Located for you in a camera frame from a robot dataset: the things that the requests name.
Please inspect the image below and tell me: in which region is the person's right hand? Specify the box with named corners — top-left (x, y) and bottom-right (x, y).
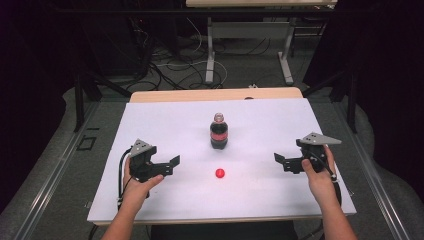
top-left (300, 144), bottom-right (338, 208)

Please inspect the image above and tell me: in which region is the dark curtain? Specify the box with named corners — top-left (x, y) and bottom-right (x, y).
top-left (0, 0), bottom-right (88, 214)
top-left (303, 0), bottom-right (424, 204)

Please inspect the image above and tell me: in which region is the black metal stand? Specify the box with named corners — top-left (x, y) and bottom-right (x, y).
top-left (301, 69), bottom-right (360, 135)
top-left (73, 70), bottom-right (133, 133)

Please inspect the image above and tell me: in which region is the white table mat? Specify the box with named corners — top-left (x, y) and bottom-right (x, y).
top-left (86, 97), bottom-right (357, 224)

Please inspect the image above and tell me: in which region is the desk with white metal legs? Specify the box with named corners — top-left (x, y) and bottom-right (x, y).
top-left (185, 0), bottom-right (338, 86)

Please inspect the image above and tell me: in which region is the bundle of black floor cables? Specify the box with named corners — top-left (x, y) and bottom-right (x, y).
top-left (125, 18), bottom-right (209, 92)

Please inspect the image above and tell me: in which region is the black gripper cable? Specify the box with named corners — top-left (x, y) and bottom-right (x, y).
top-left (309, 153), bottom-right (343, 207)
top-left (116, 147), bottom-right (133, 212)

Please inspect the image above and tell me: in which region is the dark soda bottle red label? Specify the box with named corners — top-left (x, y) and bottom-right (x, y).
top-left (209, 112), bottom-right (230, 151)

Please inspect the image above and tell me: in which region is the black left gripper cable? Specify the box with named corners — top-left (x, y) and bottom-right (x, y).
top-left (116, 147), bottom-right (133, 212)

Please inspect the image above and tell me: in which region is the white floor cable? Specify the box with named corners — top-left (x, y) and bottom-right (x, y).
top-left (155, 17), bottom-right (229, 88)

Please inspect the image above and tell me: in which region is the aluminium floor rail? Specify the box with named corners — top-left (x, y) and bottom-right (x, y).
top-left (332, 102), bottom-right (412, 240)
top-left (12, 101), bottom-right (102, 240)

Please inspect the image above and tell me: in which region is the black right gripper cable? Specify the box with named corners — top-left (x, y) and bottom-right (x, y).
top-left (309, 153), bottom-right (343, 207)

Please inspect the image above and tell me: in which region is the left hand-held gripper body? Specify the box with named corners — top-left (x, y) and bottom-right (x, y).
top-left (128, 138), bottom-right (158, 183)

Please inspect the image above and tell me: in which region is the person's left hand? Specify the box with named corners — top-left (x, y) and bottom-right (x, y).
top-left (121, 155), bottom-right (165, 208)

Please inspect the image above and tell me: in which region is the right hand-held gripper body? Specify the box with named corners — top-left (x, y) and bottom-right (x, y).
top-left (295, 131), bottom-right (343, 174)

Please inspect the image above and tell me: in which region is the person's dark clothing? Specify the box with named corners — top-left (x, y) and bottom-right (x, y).
top-left (149, 221), bottom-right (299, 240)

